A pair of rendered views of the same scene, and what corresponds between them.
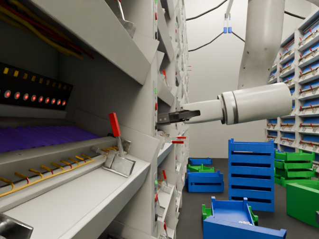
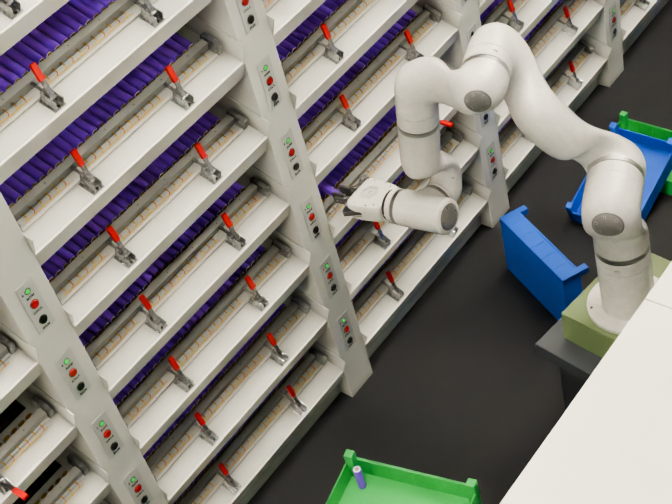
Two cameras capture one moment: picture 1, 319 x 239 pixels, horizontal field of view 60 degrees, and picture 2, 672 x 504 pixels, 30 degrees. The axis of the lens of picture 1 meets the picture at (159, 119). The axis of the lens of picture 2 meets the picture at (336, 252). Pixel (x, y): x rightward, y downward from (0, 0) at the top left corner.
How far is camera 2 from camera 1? 265 cm
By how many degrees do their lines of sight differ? 58
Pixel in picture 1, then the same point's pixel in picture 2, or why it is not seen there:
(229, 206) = (648, 143)
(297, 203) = not seen: outside the picture
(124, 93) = not seen: hidden behind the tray
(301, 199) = not seen: outside the picture
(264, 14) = (403, 150)
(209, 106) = (369, 213)
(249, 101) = (403, 218)
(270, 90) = (421, 215)
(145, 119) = (297, 236)
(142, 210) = (313, 289)
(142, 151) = (301, 255)
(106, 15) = (210, 288)
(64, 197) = (214, 347)
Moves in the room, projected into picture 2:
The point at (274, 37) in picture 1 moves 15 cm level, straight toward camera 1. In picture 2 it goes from (416, 173) to (362, 210)
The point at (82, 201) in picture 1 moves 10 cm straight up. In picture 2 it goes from (221, 348) to (209, 319)
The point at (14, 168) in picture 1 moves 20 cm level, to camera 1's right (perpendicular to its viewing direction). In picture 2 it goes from (192, 341) to (265, 365)
